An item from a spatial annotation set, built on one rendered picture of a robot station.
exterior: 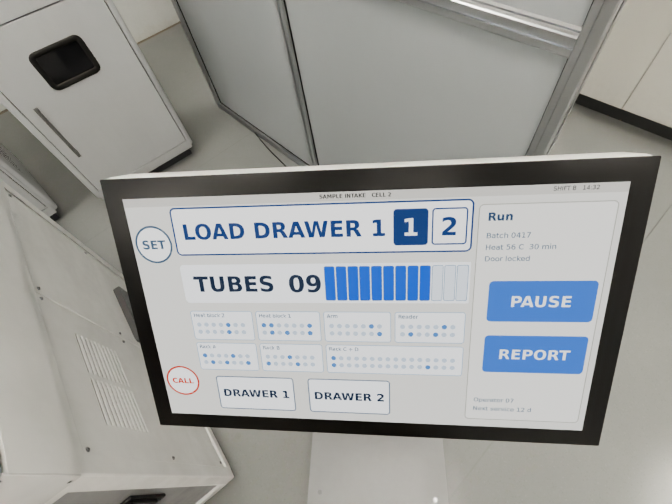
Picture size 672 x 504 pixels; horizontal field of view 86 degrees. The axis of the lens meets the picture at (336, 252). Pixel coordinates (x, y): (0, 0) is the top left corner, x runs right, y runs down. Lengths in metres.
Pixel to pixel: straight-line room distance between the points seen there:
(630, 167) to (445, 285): 0.18
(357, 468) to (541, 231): 1.15
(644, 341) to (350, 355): 1.50
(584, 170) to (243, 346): 0.38
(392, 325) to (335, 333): 0.06
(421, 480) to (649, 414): 0.81
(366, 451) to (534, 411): 0.98
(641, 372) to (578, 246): 1.37
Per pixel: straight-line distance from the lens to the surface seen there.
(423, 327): 0.39
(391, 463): 1.40
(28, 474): 0.72
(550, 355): 0.44
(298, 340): 0.41
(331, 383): 0.43
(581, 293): 0.42
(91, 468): 0.84
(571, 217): 0.39
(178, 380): 0.50
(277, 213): 0.36
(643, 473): 1.66
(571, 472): 1.56
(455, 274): 0.37
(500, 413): 0.47
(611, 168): 0.39
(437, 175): 0.35
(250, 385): 0.46
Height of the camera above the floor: 1.44
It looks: 57 degrees down
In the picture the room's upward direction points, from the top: 12 degrees counter-clockwise
